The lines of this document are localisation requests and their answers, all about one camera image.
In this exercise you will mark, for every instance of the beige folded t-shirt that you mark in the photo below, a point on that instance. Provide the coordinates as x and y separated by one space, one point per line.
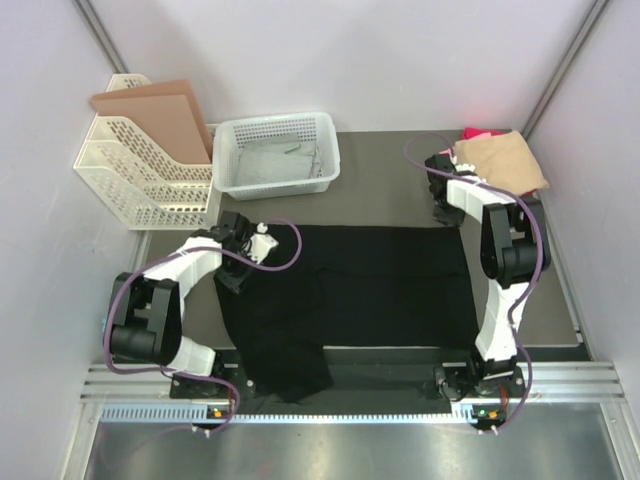
504 161

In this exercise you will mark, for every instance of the black daisy print t-shirt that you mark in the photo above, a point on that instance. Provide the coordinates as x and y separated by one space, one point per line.
353 286

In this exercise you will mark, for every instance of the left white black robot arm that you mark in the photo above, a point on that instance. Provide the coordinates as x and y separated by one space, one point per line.
147 310

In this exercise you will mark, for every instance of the red folded t-shirt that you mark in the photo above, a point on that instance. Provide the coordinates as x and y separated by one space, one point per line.
471 133

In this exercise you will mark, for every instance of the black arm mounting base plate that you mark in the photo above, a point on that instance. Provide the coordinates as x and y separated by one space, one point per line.
377 381

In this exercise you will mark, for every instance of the brown cardboard folder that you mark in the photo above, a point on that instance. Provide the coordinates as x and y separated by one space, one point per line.
168 112

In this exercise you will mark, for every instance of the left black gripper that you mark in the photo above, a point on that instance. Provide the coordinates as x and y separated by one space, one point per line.
235 285

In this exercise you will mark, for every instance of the cream perforated file organizer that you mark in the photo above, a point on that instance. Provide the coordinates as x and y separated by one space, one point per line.
137 180

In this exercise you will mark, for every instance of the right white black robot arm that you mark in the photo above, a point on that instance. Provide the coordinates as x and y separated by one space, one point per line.
513 253

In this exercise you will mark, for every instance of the white perforated plastic basket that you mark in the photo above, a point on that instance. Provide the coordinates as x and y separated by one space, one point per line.
231 136

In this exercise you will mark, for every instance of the grey folded cloth in basket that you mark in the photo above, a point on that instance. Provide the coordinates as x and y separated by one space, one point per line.
284 158

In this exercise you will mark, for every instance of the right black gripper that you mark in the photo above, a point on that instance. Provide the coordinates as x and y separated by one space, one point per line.
445 218

